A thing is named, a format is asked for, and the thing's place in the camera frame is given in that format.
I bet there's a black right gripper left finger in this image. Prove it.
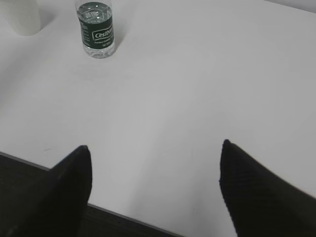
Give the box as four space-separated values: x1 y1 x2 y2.
0 145 93 237

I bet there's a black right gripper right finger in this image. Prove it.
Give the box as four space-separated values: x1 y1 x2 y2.
219 140 316 237

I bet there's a clear water bottle green label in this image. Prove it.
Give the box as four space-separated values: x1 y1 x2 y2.
74 0 115 59

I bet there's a white paper cup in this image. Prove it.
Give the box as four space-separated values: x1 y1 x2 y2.
0 0 41 36

